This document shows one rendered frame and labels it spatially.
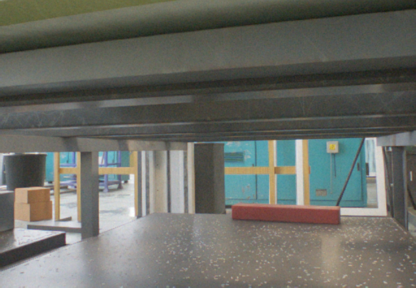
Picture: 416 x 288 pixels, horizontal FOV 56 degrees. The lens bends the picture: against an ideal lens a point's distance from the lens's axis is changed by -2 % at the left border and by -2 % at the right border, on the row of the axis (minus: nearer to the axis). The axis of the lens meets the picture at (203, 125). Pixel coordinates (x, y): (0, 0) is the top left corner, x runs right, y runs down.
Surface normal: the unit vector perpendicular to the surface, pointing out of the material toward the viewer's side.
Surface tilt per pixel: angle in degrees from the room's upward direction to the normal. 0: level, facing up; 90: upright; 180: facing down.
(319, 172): 90
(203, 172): 90
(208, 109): 90
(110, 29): 180
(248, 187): 90
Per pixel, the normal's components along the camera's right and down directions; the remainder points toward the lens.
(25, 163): 0.41, 0.00
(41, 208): 0.84, -0.05
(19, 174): 0.14, 0.00
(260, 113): -0.29, -0.05
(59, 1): 0.02, 1.00
